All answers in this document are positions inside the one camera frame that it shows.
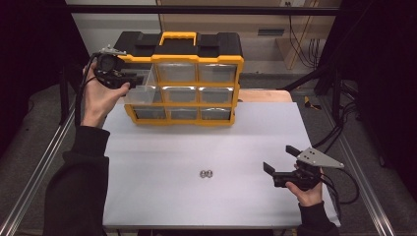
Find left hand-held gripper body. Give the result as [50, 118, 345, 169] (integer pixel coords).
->
[92, 45, 132, 90]

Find grey vent plate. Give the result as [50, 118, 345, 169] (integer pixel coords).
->
[257, 29, 285, 37]

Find yellow black organizer cabinet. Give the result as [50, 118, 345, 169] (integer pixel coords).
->
[112, 30, 245, 127]

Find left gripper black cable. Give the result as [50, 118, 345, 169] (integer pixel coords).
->
[74, 53, 100, 128]

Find yellow clamp right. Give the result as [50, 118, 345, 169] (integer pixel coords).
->
[303, 95, 323, 111]

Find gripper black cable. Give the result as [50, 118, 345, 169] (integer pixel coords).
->
[319, 166, 361, 227]
[74, 53, 100, 128]

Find aluminium floor rail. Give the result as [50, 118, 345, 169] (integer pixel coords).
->
[0, 97, 80, 236]
[319, 97, 397, 236]

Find black frame post with strut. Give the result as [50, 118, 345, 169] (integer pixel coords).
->
[58, 61, 87, 126]
[280, 61, 344, 125]

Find set of clear drawers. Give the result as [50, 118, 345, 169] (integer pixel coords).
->
[131, 62, 238, 121]

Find clear plastic drawer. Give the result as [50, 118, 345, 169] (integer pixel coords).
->
[121, 64, 159, 106]

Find black wall cables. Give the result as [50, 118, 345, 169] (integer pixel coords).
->
[287, 1, 322, 70]

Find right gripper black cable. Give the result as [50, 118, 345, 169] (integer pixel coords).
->
[319, 166, 361, 227]

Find yellow wall cable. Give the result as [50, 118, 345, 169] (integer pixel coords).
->
[288, 0, 321, 71]

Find person's left hand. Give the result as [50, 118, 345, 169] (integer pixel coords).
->
[80, 62, 132, 129]

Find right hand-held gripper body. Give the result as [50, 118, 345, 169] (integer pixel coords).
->
[272, 147, 345, 192]

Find bundle of black floor cables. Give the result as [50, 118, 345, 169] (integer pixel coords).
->
[311, 80, 359, 149]

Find person's right hand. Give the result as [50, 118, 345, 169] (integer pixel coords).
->
[284, 163, 325, 208]

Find black curtain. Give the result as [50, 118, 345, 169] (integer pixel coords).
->
[317, 0, 417, 200]
[0, 0, 96, 158]

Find black frame crossbar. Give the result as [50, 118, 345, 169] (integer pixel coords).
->
[65, 4, 342, 17]

